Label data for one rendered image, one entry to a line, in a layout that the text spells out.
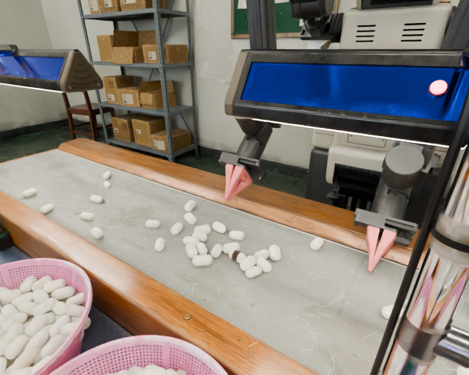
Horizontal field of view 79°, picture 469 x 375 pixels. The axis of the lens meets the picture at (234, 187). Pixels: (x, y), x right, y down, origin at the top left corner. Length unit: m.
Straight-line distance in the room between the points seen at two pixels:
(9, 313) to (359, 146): 1.02
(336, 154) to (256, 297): 0.68
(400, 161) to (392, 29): 0.55
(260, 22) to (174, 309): 0.56
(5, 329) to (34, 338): 0.06
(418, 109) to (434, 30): 0.74
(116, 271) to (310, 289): 0.34
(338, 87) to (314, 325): 0.34
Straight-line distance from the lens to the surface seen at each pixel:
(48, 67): 0.69
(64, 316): 0.54
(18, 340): 0.55
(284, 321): 0.48
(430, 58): 0.31
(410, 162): 0.55
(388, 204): 0.59
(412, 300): 0.20
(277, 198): 0.74
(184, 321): 0.45
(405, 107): 0.29
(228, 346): 0.42
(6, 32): 5.11
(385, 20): 1.03
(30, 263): 0.64
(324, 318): 0.50
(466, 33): 0.58
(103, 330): 0.59
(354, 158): 1.05
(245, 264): 0.54
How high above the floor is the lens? 1.11
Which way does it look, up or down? 26 degrees down
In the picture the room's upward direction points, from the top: straight up
